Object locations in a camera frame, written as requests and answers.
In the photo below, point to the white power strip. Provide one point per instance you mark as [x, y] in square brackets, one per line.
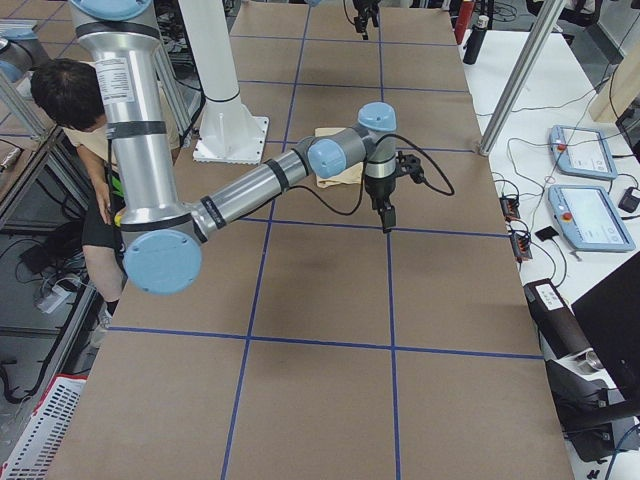
[56, 296]

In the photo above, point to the brown paper table cover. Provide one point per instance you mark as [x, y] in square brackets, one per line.
[314, 346]

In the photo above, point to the person in beige shirt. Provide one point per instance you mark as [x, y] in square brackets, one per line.
[68, 91]

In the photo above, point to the near teach pendant tablet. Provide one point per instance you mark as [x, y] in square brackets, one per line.
[588, 219]

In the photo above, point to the black monitor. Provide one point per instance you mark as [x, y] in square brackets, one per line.
[608, 315]

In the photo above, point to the red thermos bottle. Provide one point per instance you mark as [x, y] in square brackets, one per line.
[465, 13]

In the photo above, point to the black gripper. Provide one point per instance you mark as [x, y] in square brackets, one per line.
[363, 10]
[378, 189]

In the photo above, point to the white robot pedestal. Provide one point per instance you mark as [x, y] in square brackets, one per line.
[228, 132]

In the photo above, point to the far teach pendant tablet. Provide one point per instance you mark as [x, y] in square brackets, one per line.
[582, 152]

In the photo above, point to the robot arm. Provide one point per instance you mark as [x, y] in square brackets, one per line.
[172, 208]

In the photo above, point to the white plastic basket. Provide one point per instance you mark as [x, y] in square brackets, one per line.
[45, 431]

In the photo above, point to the aluminium frame post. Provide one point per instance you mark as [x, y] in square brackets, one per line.
[535, 42]

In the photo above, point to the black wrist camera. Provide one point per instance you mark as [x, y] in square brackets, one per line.
[410, 165]

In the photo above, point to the beige long sleeve shirt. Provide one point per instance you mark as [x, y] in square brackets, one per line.
[352, 175]

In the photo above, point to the black thermos bottle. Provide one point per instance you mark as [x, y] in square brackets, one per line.
[475, 40]

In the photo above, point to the teach pendant tablet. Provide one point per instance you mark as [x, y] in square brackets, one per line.
[588, 219]
[582, 152]

